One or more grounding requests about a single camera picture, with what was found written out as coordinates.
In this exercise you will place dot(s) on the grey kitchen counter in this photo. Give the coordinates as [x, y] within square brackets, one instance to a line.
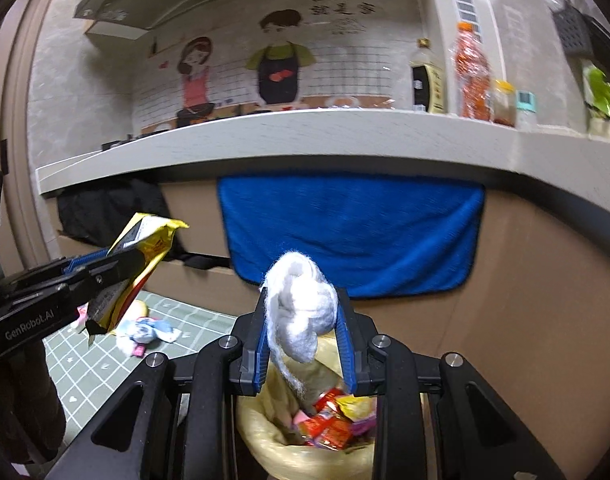
[285, 135]

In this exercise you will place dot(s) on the pink crumpled wrapper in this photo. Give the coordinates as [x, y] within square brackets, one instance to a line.
[80, 317]

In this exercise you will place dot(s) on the cartoon couple wall sticker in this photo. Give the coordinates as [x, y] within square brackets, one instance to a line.
[265, 60]

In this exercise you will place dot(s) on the white fluffy cloth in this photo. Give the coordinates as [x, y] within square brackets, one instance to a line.
[300, 300]

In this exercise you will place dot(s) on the pile of colourful wrappers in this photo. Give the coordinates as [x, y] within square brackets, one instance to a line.
[335, 417]

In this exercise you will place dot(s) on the blue towel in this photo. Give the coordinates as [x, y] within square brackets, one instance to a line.
[350, 230]

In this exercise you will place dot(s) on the small brown spice jar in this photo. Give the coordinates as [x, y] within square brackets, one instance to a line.
[504, 104]

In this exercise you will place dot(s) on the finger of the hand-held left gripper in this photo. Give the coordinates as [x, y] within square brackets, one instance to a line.
[85, 262]
[117, 271]

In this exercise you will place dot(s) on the yellow plastic trash bag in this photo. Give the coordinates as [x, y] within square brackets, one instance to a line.
[305, 455]

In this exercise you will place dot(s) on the black hanging rack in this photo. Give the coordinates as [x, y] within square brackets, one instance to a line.
[580, 32]

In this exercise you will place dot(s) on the yellow snack packet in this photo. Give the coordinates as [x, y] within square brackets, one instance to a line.
[150, 240]

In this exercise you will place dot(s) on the white pipe cover column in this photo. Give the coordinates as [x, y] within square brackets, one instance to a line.
[460, 5]

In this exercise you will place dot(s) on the green checked tablecloth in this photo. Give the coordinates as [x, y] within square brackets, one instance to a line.
[135, 375]

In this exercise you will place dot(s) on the black cloth bag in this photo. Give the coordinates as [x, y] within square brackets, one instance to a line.
[115, 210]

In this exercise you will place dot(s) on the small teal lidded jar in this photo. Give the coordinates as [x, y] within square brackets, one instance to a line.
[526, 109]

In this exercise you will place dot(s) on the green vegetable bag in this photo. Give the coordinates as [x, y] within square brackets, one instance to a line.
[602, 100]

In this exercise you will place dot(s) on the dark sauce bottle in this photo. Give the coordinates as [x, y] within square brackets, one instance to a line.
[427, 80]

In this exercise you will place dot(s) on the small wrappers on mat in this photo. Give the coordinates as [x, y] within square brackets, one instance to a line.
[145, 332]

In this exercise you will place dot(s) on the orange capped plastic bottle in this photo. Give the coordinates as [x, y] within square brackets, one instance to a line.
[472, 75]

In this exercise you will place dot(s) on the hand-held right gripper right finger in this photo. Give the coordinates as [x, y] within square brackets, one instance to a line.
[346, 360]

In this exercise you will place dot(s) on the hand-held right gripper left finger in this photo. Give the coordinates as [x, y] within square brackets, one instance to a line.
[260, 360]

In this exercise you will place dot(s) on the black gas stove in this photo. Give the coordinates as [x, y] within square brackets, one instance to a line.
[120, 142]

